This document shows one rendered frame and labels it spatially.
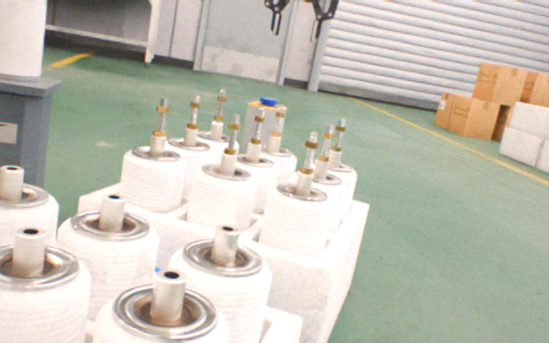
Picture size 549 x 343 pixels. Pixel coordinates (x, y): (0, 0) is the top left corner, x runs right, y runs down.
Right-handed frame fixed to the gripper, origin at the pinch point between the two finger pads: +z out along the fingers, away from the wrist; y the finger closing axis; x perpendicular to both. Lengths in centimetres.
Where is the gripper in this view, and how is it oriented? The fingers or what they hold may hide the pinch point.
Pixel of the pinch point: (295, 31)
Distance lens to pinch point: 101.3
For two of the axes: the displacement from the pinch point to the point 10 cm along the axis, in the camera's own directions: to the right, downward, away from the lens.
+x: 1.9, -1.9, 9.6
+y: 9.7, 2.2, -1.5
